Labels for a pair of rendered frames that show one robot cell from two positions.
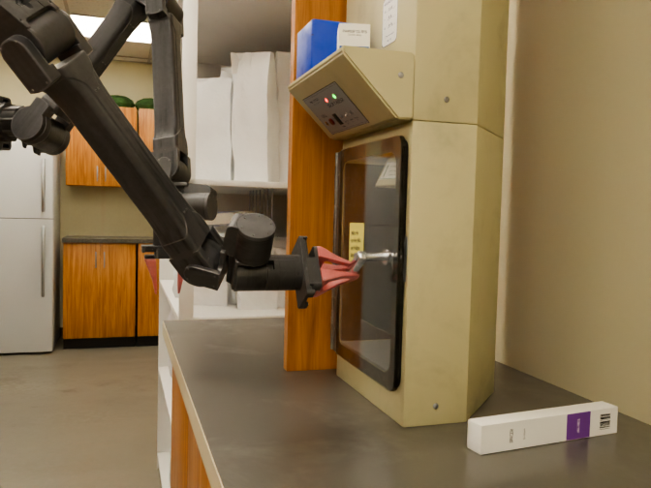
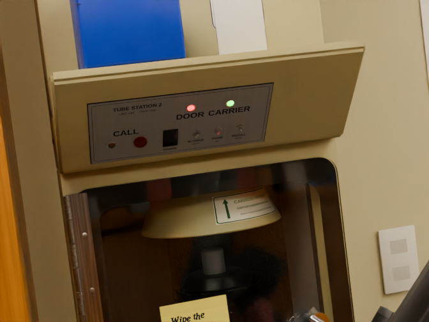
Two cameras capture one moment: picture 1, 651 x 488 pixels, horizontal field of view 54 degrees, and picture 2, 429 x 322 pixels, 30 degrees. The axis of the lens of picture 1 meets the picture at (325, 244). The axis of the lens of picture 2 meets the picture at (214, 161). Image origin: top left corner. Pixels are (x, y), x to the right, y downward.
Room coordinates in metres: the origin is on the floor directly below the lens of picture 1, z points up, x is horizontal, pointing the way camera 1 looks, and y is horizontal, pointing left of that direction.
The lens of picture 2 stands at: (1.02, 0.82, 1.45)
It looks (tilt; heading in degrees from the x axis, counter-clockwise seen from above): 3 degrees down; 275
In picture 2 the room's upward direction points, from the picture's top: 7 degrees counter-clockwise
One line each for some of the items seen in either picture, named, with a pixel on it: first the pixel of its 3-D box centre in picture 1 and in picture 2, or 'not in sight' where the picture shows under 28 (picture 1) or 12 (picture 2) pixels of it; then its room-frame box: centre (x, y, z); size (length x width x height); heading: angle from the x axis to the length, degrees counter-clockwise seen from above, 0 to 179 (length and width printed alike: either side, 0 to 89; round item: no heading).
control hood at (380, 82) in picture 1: (342, 100); (208, 108); (1.10, -0.02, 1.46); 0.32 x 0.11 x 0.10; 18
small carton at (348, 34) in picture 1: (353, 46); (240, 28); (1.05, -0.04, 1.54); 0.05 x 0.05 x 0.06; 3
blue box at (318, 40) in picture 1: (329, 53); (125, 24); (1.17, 0.00, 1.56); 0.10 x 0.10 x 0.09; 18
